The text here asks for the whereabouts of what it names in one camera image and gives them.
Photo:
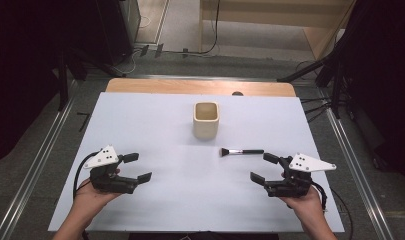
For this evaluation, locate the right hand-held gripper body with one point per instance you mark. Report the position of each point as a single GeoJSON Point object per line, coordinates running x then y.
{"type": "Point", "coordinates": [293, 183]}

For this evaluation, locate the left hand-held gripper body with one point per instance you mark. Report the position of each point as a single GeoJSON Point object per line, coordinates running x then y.
{"type": "Point", "coordinates": [105, 178]}

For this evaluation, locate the black makeup brush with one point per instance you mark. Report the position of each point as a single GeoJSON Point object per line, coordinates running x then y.
{"type": "Point", "coordinates": [246, 151]}

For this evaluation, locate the cream square cup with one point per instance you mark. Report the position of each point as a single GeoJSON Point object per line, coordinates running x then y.
{"type": "Point", "coordinates": [206, 128]}

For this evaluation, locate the person's right hand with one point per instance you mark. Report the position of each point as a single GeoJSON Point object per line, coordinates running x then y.
{"type": "Point", "coordinates": [306, 205]}

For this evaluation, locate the person's left hand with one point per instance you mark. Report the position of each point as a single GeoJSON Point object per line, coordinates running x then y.
{"type": "Point", "coordinates": [88, 199]}

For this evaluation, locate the white table mat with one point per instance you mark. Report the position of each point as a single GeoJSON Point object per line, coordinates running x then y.
{"type": "Point", "coordinates": [176, 186]}

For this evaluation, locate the wooden table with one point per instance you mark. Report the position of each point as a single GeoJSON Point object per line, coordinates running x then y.
{"type": "Point", "coordinates": [176, 87]}

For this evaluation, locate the black tripod stand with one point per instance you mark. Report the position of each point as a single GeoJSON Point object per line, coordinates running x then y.
{"type": "Point", "coordinates": [335, 83]}

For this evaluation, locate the black metal stand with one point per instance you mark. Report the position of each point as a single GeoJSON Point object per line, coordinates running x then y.
{"type": "Point", "coordinates": [63, 83]}

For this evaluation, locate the black cabinet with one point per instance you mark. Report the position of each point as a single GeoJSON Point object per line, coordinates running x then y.
{"type": "Point", "coordinates": [116, 30]}

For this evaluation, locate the light wooden shelf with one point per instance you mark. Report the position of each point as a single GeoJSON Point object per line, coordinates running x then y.
{"type": "Point", "coordinates": [276, 13]}

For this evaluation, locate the metal floor rail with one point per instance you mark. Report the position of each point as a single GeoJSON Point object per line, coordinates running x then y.
{"type": "Point", "coordinates": [33, 171]}
{"type": "Point", "coordinates": [360, 180]}
{"type": "Point", "coordinates": [203, 78]}

